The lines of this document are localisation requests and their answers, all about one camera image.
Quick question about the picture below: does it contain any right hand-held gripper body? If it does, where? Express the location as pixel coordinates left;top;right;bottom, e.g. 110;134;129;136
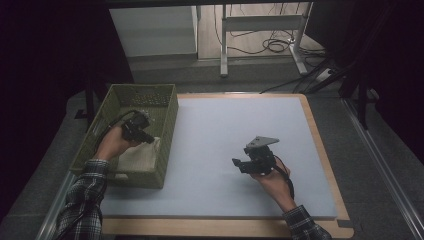
240;135;281;177

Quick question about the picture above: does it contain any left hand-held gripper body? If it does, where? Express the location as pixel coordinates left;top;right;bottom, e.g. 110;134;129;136
120;109;154;141

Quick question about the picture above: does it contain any green woven basket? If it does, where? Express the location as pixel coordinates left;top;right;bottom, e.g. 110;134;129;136
69;83;179;190

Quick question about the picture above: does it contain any cream printed towel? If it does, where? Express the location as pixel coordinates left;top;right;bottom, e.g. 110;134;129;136
116;135;162;173

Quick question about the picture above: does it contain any person's left hand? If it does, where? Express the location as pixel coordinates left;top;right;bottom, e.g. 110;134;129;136
94;123;142;163

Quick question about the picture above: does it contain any person's right hand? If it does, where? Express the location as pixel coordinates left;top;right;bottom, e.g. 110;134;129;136
249;164;298;213

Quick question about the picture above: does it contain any pale grey foam mat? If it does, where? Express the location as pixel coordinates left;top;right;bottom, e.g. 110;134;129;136
99;96;338;220

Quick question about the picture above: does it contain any black metal stand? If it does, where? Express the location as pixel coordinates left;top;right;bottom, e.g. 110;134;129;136
74;76;101;132
339;59;381;131

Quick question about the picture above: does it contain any white cabinet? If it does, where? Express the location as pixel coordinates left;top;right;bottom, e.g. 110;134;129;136
109;5;199;62

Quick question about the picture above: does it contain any white power strip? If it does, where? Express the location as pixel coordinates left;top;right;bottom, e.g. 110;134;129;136
314;68;333;83

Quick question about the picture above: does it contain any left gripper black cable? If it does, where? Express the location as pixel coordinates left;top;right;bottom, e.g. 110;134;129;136
54;109;138;240

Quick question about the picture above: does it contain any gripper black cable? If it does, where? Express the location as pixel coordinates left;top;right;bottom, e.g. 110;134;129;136
273;154;296;202
54;109;138;240

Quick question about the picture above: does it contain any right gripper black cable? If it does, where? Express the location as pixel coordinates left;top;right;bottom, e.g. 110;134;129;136
273;154;296;202

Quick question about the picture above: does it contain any tangle of black floor cables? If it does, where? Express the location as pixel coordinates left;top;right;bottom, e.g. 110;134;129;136
213;3;328;68

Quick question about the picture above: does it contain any aluminium rail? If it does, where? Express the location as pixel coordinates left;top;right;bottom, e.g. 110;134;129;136
341;98;424;236
34;171;79;240

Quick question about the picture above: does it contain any white metal desk frame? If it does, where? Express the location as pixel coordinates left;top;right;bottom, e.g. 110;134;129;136
219;2;314;78

